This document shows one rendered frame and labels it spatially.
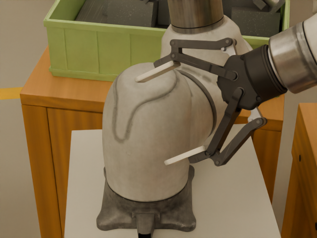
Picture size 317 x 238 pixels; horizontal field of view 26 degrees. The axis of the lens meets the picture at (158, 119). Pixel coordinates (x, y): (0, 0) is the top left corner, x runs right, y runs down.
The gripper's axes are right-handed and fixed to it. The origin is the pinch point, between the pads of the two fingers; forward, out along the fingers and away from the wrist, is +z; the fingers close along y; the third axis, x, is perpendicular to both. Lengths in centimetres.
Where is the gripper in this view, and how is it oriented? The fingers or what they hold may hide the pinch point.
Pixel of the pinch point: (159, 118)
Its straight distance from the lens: 105.9
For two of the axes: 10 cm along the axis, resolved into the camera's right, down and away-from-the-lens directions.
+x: -4.4, 0.4, -9.0
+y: -3.4, -9.3, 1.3
